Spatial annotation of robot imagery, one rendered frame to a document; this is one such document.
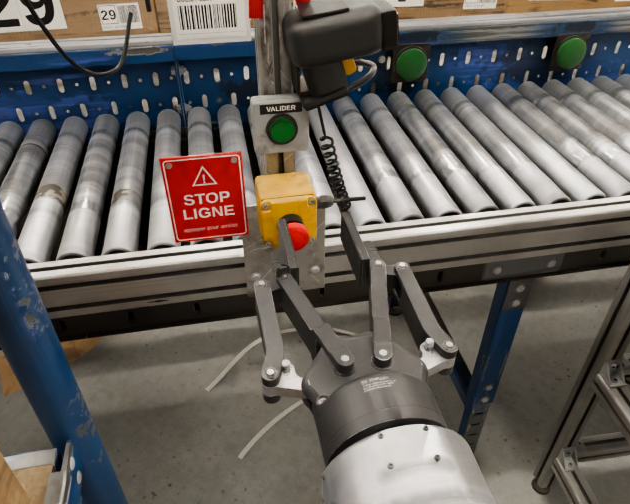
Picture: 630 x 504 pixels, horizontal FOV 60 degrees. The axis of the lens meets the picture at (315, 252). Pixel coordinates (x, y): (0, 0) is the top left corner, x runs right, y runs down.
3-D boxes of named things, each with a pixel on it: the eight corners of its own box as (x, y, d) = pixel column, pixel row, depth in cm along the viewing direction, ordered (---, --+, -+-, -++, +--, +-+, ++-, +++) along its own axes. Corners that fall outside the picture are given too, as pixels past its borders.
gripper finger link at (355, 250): (361, 259, 44) (370, 258, 44) (341, 211, 49) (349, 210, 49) (359, 287, 46) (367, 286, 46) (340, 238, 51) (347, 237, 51)
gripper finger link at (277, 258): (294, 304, 43) (256, 309, 42) (284, 263, 47) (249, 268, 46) (293, 289, 42) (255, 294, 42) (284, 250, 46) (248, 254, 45)
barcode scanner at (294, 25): (404, 96, 62) (400, -1, 55) (301, 118, 61) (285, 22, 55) (387, 75, 67) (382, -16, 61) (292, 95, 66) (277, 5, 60)
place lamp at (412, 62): (396, 82, 124) (399, 51, 119) (394, 80, 125) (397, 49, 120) (425, 80, 125) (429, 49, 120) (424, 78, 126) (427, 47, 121)
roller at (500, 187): (510, 233, 91) (517, 208, 88) (409, 106, 131) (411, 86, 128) (537, 229, 92) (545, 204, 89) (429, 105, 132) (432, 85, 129)
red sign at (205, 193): (175, 243, 75) (159, 159, 67) (175, 239, 75) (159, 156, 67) (291, 230, 77) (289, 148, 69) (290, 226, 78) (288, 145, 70)
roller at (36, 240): (12, 293, 80) (-1, 267, 77) (68, 134, 120) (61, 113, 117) (48, 288, 80) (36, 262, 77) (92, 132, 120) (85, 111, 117)
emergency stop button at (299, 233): (279, 256, 67) (277, 230, 65) (274, 235, 71) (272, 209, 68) (311, 252, 68) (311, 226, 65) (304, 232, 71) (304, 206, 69)
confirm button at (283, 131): (270, 144, 66) (269, 120, 64) (269, 138, 67) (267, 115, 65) (295, 142, 66) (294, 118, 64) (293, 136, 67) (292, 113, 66)
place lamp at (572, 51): (555, 70, 129) (564, 40, 125) (552, 68, 130) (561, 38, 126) (582, 68, 130) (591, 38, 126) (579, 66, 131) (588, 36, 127)
